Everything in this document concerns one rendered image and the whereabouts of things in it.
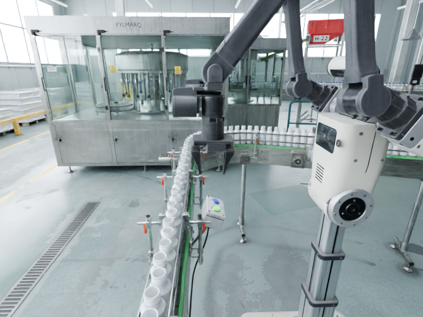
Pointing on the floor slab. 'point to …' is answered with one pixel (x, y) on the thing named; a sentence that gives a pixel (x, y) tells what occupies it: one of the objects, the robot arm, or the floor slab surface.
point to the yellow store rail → (19, 120)
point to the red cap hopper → (322, 31)
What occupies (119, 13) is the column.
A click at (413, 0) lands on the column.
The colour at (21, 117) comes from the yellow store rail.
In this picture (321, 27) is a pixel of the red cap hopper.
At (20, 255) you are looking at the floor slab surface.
